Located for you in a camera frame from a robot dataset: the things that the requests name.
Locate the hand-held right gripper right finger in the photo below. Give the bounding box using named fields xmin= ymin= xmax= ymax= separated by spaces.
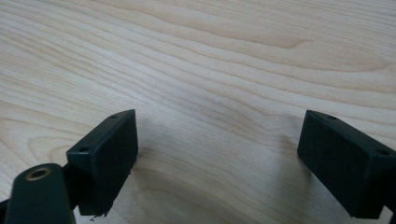
xmin=296 ymin=109 xmax=396 ymax=219

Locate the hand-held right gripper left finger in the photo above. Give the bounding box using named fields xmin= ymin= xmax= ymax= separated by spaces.
xmin=65 ymin=108 xmax=139 ymax=217

